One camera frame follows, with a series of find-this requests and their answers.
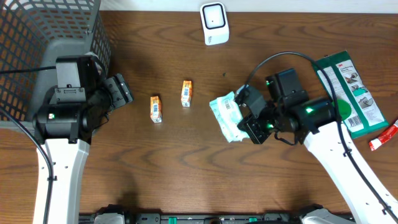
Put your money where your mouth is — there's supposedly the mint green wipes pack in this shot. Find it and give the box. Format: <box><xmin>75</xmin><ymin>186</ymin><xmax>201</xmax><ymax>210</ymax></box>
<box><xmin>209</xmin><ymin>85</ymin><xmax>249</xmax><ymax>142</ymax></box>

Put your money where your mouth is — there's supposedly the orange small carton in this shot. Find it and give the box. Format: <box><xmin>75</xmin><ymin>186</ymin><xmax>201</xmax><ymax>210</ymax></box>
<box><xmin>150</xmin><ymin>96</ymin><xmax>162</xmax><ymax>123</ymax></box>
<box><xmin>181</xmin><ymin>80</ymin><xmax>193</xmax><ymax>107</ymax></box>

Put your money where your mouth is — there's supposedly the green lid spice jar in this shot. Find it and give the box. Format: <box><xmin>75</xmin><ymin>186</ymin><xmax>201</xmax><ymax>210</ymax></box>
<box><xmin>337</xmin><ymin>99</ymin><xmax>352</xmax><ymax>121</ymax></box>

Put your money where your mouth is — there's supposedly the green 3M glove package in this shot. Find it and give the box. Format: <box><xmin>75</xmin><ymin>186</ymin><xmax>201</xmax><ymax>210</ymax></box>
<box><xmin>313</xmin><ymin>51</ymin><xmax>389</xmax><ymax>139</ymax></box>

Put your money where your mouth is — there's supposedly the red snack stick packet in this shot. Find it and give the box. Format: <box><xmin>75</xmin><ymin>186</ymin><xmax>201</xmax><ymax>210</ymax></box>
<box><xmin>369</xmin><ymin>121</ymin><xmax>397</xmax><ymax>151</ymax></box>

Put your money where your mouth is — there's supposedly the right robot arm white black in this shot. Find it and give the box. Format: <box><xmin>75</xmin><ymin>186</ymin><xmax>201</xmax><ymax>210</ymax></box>
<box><xmin>235</xmin><ymin>68</ymin><xmax>397</xmax><ymax>223</ymax></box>

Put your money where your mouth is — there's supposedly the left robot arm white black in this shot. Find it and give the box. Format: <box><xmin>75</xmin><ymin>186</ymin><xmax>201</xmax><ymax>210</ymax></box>
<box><xmin>32</xmin><ymin>54</ymin><xmax>134</xmax><ymax>223</ymax></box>

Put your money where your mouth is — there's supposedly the white barcode scanner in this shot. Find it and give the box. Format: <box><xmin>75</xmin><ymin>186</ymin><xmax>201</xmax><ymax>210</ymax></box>
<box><xmin>200</xmin><ymin>2</ymin><xmax>229</xmax><ymax>46</ymax></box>

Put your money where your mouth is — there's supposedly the grey plastic mesh basket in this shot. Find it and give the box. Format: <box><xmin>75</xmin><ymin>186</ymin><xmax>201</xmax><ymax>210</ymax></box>
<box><xmin>1</xmin><ymin>0</ymin><xmax>111</xmax><ymax>131</ymax></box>

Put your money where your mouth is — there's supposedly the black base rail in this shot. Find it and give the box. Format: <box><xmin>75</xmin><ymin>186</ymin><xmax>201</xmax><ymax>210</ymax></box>
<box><xmin>79</xmin><ymin>212</ymin><xmax>355</xmax><ymax>224</ymax></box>

